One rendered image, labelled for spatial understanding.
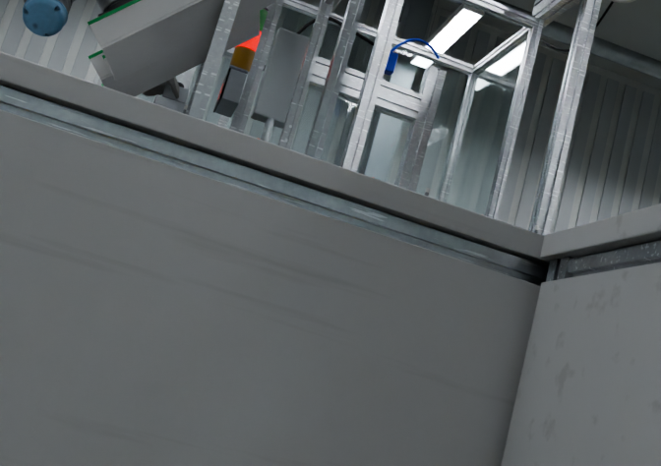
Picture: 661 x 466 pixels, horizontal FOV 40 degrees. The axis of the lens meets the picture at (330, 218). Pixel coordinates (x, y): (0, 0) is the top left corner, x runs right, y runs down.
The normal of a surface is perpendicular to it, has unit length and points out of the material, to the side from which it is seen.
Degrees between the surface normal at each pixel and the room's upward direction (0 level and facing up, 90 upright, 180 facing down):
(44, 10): 130
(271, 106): 90
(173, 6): 90
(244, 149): 90
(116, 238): 90
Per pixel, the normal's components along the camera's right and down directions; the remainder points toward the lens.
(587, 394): -0.93, -0.30
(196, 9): 0.49, 0.86
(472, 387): 0.25, -0.14
